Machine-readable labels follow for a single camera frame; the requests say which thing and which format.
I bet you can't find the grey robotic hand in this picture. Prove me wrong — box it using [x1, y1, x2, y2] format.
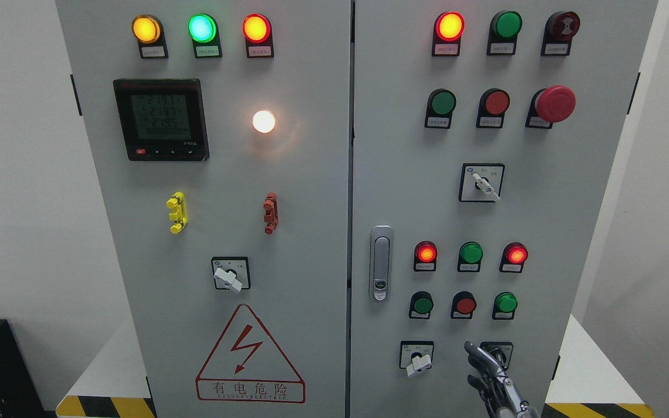
[464, 341, 541, 417]

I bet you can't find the silver door handle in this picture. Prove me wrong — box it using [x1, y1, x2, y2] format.
[369, 225, 393, 302]

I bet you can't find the grey right cabinet door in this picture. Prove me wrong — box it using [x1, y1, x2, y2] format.
[350, 1, 657, 417]

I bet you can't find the grey cabinet door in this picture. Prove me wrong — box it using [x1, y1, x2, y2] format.
[56, 1, 351, 417]
[350, 1, 657, 417]

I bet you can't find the grey left cabinet door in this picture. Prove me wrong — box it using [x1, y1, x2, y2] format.
[56, 1, 351, 417]

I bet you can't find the green push button lower right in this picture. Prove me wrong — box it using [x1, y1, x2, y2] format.
[492, 291, 519, 320]

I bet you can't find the red push button lower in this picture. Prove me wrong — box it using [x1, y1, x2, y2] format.
[449, 291, 476, 319]

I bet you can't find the red push button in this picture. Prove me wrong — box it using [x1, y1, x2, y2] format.
[476, 88, 510, 129]
[449, 291, 476, 319]

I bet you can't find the red lit indicator middle right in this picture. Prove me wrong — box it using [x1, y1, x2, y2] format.
[499, 242, 528, 273]

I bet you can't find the green indicator middle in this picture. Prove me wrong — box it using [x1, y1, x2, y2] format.
[457, 242, 484, 272]

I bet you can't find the red lit indicator middle left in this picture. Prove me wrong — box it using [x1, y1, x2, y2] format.
[412, 240, 438, 272]

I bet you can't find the red high voltage warning sticker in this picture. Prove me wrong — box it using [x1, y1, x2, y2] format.
[195, 304, 306, 403]

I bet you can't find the red push button upper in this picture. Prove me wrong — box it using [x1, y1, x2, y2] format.
[476, 88, 510, 129]

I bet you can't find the red terminal connector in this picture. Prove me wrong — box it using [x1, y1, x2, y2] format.
[262, 192, 279, 235]

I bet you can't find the red emergency stop button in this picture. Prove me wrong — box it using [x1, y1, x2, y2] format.
[525, 85, 576, 129]

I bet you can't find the green push button upper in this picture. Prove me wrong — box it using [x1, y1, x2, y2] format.
[424, 88, 456, 129]

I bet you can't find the white lit indicator light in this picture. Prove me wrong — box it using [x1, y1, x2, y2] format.
[252, 110, 276, 134]

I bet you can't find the top green indicator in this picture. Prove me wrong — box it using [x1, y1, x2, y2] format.
[486, 10, 523, 56]

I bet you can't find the top red lit indicator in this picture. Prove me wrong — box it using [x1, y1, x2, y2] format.
[431, 11, 465, 56]

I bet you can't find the dark red buzzer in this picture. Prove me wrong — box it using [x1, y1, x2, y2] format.
[541, 11, 580, 56]

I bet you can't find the yellow terminal connector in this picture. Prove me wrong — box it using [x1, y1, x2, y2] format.
[166, 191, 188, 235]

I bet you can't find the black digital power meter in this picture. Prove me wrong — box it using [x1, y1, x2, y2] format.
[113, 78, 210, 161]

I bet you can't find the red lit indicator light left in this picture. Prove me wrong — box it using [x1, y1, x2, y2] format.
[242, 13, 274, 58]

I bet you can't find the green lit indicator light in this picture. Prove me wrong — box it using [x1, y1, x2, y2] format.
[188, 13, 222, 59]

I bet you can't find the yellow indicator light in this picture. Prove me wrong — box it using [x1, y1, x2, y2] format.
[132, 15, 169, 59]

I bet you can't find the black rotary switch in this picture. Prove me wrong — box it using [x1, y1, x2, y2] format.
[480, 341, 513, 370]

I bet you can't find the lower white rotary switch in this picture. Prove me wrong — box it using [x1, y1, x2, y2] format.
[399, 340, 434, 378]

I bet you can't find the white rotary switch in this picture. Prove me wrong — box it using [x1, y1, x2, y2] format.
[210, 256, 251, 294]
[399, 340, 434, 378]

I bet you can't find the upper right rotary switch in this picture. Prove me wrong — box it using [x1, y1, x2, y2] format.
[459, 163, 505, 202]

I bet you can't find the left white rotary switch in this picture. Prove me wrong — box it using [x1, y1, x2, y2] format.
[210, 256, 251, 294]

